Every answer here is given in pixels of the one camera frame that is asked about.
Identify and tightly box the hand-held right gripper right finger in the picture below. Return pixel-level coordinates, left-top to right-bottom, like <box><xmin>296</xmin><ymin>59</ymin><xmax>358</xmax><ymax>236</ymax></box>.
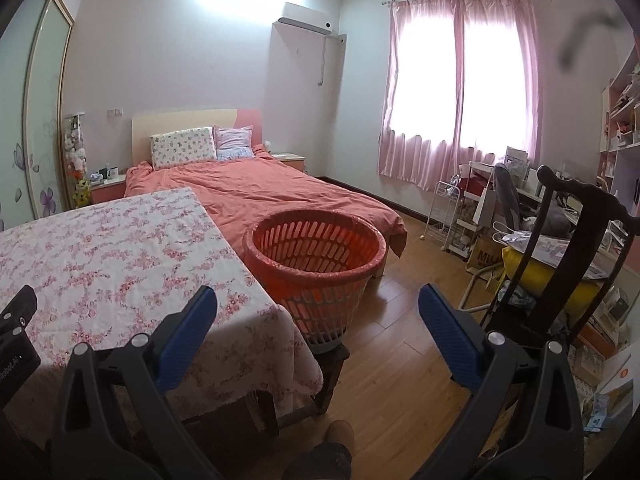
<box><xmin>407</xmin><ymin>283</ymin><xmax>586</xmax><ymax>480</ymax></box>

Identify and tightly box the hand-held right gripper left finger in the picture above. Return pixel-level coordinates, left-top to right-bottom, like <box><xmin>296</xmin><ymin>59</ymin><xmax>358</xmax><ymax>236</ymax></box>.
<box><xmin>52</xmin><ymin>285</ymin><xmax>221</xmax><ymax>480</ymax></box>

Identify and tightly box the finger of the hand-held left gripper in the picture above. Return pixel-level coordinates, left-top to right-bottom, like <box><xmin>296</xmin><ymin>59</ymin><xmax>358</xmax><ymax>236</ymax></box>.
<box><xmin>0</xmin><ymin>285</ymin><xmax>39</xmax><ymax>348</ymax></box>

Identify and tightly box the orange plastic laundry basket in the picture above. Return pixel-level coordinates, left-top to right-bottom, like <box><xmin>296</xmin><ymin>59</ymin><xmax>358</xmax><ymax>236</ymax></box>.
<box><xmin>242</xmin><ymin>209</ymin><xmax>388</xmax><ymax>353</ymax></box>

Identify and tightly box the cardboard box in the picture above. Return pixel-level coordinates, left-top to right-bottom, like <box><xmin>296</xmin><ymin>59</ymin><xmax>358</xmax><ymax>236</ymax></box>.
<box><xmin>467</xmin><ymin>232</ymin><xmax>507</xmax><ymax>281</ymax></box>

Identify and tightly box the floral tablecloth table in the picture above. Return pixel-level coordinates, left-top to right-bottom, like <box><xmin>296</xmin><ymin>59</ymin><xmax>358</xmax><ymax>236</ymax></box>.
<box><xmin>0</xmin><ymin>187</ymin><xmax>325</xmax><ymax>423</ymax></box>

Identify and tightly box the wooden table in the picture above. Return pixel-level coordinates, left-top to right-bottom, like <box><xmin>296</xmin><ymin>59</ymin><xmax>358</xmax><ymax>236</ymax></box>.
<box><xmin>180</xmin><ymin>380</ymin><xmax>331</xmax><ymax>436</ymax></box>

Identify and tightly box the yellow cushion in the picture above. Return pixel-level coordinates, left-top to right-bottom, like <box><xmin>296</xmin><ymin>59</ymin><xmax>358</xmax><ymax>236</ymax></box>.
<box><xmin>501</xmin><ymin>246</ymin><xmax>603</xmax><ymax>321</ymax></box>

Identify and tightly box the wooden stool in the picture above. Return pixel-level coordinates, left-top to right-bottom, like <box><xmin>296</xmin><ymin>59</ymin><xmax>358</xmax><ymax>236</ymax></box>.
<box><xmin>305</xmin><ymin>342</ymin><xmax>352</xmax><ymax>416</ymax></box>

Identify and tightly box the pink and cream nightstand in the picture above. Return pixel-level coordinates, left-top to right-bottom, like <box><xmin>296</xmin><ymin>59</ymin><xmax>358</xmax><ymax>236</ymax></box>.
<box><xmin>89</xmin><ymin>174</ymin><xmax>127</xmax><ymax>206</ymax></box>
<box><xmin>272</xmin><ymin>152</ymin><xmax>307</xmax><ymax>175</ymax></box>

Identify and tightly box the printed plastic bag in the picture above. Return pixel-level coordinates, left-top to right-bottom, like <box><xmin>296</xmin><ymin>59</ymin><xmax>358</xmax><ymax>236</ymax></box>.
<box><xmin>492</xmin><ymin>220</ymin><xmax>608</xmax><ymax>281</ymax></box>

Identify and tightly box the grey office chair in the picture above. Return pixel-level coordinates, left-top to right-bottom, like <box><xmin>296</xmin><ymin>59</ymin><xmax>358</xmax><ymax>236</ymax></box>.
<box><xmin>492</xmin><ymin>164</ymin><xmax>576</xmax><ymax>241</ymax></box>

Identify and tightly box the clear tube of plush toys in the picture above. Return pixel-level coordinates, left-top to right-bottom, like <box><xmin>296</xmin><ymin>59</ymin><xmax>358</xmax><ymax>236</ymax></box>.
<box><xmin>62</xmin><ymin>112</ymin><xmax>88</xmax><ymax>181</ymax></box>

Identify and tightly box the white carton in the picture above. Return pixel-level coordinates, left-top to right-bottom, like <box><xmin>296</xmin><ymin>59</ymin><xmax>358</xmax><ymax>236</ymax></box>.
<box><xmin>592</xmin><ymin>345</ymin><xmax>640</xmax><ymax>401</ymax></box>

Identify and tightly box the person's right leg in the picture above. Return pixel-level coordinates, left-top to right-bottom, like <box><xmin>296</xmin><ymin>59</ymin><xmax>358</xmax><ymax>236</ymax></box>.
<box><xmin>295</xmin><ymin>440</ymin><xmax>353</xmax><ymax>480</ymax></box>

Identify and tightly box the bed with salmon duvet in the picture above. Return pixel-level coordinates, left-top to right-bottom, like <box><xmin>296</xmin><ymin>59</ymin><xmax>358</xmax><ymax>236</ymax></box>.
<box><xmin>122</xmin><ymin>152</ymin><xmax>408</xmax><ymax>261</ymax></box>

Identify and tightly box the pink curtain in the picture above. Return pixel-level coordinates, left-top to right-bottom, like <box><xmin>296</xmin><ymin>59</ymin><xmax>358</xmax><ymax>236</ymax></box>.
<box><xmin>377</xmin><ymin>0</ymin><xmax>543</xmax><ymax>192</ymax></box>

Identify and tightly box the dark wooden chair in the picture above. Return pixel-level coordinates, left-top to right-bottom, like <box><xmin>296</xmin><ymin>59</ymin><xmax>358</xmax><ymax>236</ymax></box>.
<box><xmin>482</xmin><ymin>165</ymin><xmax>632</xmax><ymax>361</ymax></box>

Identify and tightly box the floral pillow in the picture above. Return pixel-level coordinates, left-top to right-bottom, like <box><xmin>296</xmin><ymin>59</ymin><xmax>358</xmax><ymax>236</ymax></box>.
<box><xmin>150</xmin><ymin>127</ymin><xmax>217</xmax><ymax>170</ymax></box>

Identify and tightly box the striped pink pillow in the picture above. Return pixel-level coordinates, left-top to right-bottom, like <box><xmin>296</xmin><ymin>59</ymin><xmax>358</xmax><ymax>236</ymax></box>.
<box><xmin>213</xmin><ymin>126</ymin><xmax>256</xmax><ymax>162</ymax></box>

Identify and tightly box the cream and pink bed headboard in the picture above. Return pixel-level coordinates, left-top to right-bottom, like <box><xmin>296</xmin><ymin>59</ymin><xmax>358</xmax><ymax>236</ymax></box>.
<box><xmin>131</xmin><ymin>107</ymin><xmax>263</xmax><ymax>166</ymax></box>

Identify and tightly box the wardrobe with purple flower doors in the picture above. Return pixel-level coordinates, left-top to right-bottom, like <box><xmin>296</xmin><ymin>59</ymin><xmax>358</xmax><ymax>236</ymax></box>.
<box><xmin>0</xmin><ymin>0</ymin><xmax>76</xmax><ymax>233</ymax></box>

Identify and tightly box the white bookshelf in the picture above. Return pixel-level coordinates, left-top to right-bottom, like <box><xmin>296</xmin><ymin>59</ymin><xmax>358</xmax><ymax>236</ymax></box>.
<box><xmin>597</xmin><ymin>42</ymin><xmax>640</xmax><ymax>201</ymax></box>

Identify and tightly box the air conditioner pipe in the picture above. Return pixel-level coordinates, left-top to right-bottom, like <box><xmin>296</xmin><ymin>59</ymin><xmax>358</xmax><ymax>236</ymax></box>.
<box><xmin>318</xmin><ymin>35</ymin><xmax>347</xmax><ymax>86</ymax></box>

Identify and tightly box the white air conditioner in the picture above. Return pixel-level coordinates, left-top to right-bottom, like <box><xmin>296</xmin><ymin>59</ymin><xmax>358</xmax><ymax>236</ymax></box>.
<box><xmin>277</xmin><ymin>1</ymin><xmax>333</xmax><ymax>37</ymax></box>

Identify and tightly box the white wire rack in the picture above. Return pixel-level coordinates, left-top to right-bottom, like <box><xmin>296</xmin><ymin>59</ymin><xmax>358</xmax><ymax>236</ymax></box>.
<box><xmin>422</xmin><ymin>180</ymin><xmax>468</xmax><ymax>256</ymax></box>

